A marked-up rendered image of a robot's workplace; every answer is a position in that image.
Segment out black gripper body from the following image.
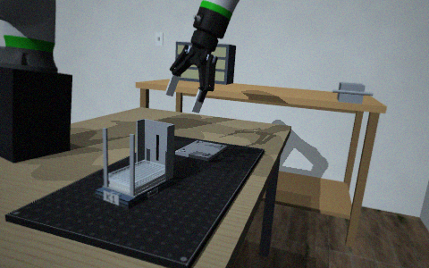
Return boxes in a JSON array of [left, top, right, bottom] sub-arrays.
[[189, 30, 219, 65]]

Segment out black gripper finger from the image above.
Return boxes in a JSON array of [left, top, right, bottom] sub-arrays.
[[165, 45, 195, 96], [190, 53, 218, 113]]

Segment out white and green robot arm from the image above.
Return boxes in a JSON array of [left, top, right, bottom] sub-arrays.
[[0, 0, 239, 72]]

